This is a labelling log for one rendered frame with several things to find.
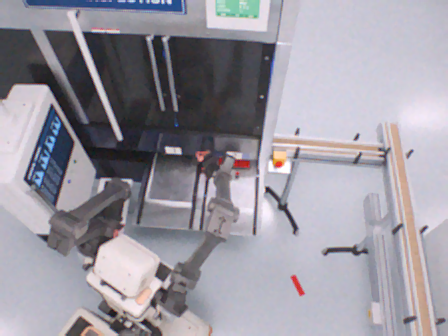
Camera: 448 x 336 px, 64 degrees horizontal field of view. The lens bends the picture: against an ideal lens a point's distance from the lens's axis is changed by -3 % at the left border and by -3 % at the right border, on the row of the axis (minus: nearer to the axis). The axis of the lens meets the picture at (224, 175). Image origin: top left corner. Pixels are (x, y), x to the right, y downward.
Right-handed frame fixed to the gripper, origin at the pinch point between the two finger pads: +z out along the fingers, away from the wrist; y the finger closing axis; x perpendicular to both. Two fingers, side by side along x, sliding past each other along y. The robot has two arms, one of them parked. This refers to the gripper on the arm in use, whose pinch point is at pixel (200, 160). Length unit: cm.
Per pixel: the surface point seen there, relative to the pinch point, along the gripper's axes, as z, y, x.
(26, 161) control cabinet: 14, 40, 65
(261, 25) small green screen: -35, 62, -25
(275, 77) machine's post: -29, 37, -32
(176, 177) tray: 26.4, -20.9, 6.8
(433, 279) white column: -79, -149, -104
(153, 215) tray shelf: 16.7, -25.7, 30.6
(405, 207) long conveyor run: -67, -55, -75
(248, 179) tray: 0.6, -31.5, -23.8
